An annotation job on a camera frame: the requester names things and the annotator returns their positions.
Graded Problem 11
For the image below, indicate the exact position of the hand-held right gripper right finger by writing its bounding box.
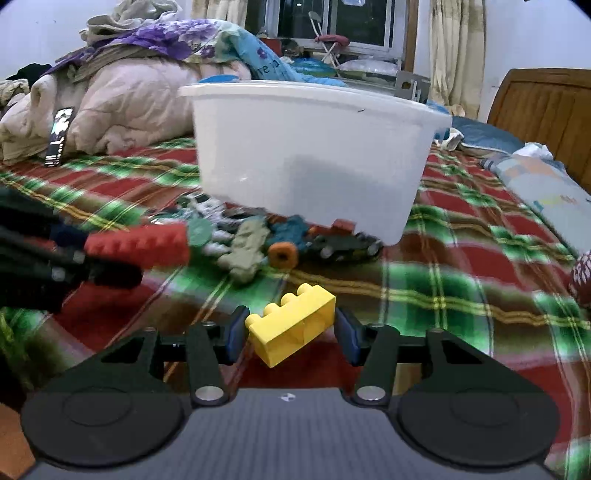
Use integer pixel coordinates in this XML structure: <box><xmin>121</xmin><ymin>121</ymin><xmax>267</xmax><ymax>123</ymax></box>
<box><xmin>334</xmin><ymin>307</ymin><xmax>491</xmax><ymax>408</ymax></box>

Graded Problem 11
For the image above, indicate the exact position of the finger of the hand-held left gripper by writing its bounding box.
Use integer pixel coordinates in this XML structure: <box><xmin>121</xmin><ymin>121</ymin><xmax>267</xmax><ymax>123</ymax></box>
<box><xmin>0</xmin><ymin>185</ymin><xmax>89</xmax><ymax>259</ymax></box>
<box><xmin>0</xmin><ymin>249</ymin><xmax>144</xmax><ymax>315</ymax></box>

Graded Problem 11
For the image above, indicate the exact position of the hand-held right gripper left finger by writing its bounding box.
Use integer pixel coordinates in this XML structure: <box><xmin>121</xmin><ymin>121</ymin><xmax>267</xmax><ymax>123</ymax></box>
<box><xmin>99</xmin><ymin>305</ymin><xmax>250</xmax><ymax>408</ymax></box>

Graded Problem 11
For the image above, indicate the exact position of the red toy building brick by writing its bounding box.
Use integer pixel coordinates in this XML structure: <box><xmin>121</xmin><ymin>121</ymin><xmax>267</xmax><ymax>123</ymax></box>
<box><xmin>84</xmin><ymin>223</ymin><xmax>192</xmax><ymax>269</ymax></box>

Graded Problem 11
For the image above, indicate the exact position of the yellow toy building brick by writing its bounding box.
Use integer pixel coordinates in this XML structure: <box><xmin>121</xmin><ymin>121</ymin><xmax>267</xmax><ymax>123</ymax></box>
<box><xmin>245</xmin><ymin>283</ymin><xmax>337</xmax><ymax>368</ymax></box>

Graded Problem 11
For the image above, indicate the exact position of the white plastic container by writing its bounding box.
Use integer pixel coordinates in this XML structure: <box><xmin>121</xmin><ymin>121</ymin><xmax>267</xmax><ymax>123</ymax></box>
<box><xmin>178</xmin><ymin>80</ymin><xmax>453</xmax><ymax>247</ymax></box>

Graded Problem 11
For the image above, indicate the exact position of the grey-green toy dinosaur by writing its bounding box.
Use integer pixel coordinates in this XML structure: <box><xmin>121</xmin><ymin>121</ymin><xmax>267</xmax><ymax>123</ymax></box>
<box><xmin>216</xmin><ymin>219</ymin><xmax>270</xmax><ymax>284</ymax></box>

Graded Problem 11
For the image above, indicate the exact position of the black toy car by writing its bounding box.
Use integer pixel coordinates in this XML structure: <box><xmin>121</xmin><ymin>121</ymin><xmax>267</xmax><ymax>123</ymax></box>
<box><xmin>305</xmin><ymin>232</ymin><xmax>384</xmax><ymax>264</ymax></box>

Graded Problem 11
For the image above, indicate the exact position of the green round toy piece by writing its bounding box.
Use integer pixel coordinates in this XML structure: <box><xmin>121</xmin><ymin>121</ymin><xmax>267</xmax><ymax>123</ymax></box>
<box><xmin>187</xmin><ymin>218</ymin><xmax>214</xmax><ymax>248</ymax></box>

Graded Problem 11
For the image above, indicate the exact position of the teal toy with orange wheel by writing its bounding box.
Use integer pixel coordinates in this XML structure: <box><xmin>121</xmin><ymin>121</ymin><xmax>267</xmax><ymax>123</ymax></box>
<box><xmin>267</xmin><ymin>215</ymin><xmax>317</xmax><ymax>269</ymax></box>

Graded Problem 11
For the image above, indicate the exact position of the white and grey toy figure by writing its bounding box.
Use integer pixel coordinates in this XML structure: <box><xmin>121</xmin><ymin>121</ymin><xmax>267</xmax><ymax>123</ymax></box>
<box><xmin>178</xmin><ymin>194</ymin><xmax>232</xmax><ymax>257</ymax></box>

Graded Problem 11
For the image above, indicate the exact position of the plaid bedsheet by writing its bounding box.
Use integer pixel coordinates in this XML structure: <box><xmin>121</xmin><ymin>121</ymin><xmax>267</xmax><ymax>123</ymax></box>
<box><xmin>0</xmin><ymin>137</ymin><xmax>591</xmax><ymax>480</ymax></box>

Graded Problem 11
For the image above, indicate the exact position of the pink quilt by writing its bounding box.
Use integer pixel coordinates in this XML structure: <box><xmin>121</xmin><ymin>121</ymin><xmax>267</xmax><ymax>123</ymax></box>
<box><xmin>0</xmin><ymin>59</ymin><xmax>252</xmax><ymax>161</ymax></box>

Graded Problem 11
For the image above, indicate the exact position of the purple floral blanket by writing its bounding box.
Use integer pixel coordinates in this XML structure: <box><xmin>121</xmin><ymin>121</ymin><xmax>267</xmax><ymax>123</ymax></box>
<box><xmin>50</xmin><ymin>19</ymin><xmax>252</xmax><ymax>77</ymax></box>

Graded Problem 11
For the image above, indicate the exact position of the beige crumpled cloth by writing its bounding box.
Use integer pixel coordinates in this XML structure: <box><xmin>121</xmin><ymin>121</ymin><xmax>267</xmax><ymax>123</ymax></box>
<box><xmin>79</xmin><ymin>0</ymin><xmax>184</xmax><ymax>43</ymax></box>

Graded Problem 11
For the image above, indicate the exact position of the red patterned cloth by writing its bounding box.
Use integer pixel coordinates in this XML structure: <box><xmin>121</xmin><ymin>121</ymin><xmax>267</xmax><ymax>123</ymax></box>
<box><xmin>568</xmin><ymin>250</ymin><xmax>591</xmax><ymax>308</ymax></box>

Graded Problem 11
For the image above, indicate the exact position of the blue pillow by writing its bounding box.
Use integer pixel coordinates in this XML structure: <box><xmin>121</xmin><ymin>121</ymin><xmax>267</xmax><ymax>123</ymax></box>
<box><xmin>450</xmin><ymin>115</ymin><xmax>525</xmax><ymax>155</ymax></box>

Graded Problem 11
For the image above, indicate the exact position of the patchwork printed pillow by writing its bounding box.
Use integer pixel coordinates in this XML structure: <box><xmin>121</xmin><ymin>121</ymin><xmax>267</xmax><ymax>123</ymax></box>
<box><xmin>480</xmin><ymin>143</ymin><xmax>591</xmax><ymax>257</ymax></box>

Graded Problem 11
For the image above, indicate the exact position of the grey cardboard box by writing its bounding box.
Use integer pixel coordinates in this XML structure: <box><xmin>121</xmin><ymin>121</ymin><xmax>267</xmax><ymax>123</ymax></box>
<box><xmin>394</xmin><ymin>70</ymin><xmax>431</xmax><ymax>103</ymax></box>

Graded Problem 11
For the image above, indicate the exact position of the light blue printed cloth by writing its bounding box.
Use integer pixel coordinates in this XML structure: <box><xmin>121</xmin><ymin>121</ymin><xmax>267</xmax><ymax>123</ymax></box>
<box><xmin>198</xmin><ymin>28</ymin><xmax>349</xmax><ymax>88</ymax></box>

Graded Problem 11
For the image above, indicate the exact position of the beige curtain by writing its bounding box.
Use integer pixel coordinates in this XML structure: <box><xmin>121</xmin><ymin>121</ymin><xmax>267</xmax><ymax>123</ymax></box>
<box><xmin>191</xmin><ymin>0</ymin><xmax>247</xmax><ymax>29</ymax></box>
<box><xmin>428</xmin><ymin>0</ymin><xmax>488</xmax><ymax>121</ymax></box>

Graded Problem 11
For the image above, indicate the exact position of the folding chair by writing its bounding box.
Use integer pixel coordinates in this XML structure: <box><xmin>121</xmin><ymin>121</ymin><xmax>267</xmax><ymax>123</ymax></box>
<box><xmin>307</xmin><ymin>11</ymin><xmax>352</xmax><ymax>68</ymax></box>

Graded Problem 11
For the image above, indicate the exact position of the wooden headboard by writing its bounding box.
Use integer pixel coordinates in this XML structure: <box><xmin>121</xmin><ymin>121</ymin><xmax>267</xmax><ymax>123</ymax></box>
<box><xmin>487</xmin><ymin>68</ymin><xmax>591</xmax><ymax>195</ymax></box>

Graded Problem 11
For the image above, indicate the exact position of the window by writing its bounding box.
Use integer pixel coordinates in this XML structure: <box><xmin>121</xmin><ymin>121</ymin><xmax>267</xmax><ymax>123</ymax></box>
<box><xmin>245</xmin><ymin>0</ymin><xmax>419</xmax><ymax>61</ymax></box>

